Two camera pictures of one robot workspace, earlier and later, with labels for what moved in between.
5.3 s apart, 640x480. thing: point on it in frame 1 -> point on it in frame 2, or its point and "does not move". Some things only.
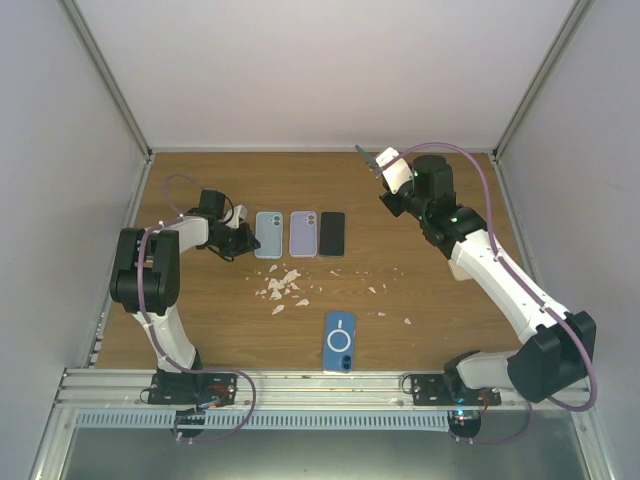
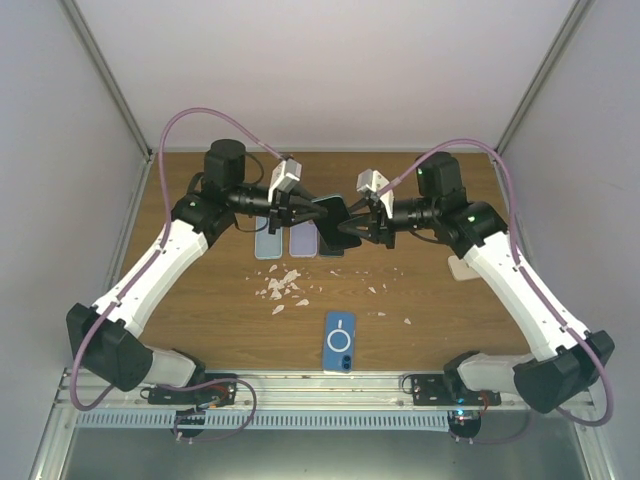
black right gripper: (392, 206) -> (381, 231)
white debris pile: (279, 286) does not move
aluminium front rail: (287, 390) does not move
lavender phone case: (303, 234) does not move
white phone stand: (458, 273) does not move
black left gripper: (245, 244) -> (282, 204)
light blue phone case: (269, 232) does not move
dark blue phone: (339, 341) does not move
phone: (371, 162) -> (332, 241)
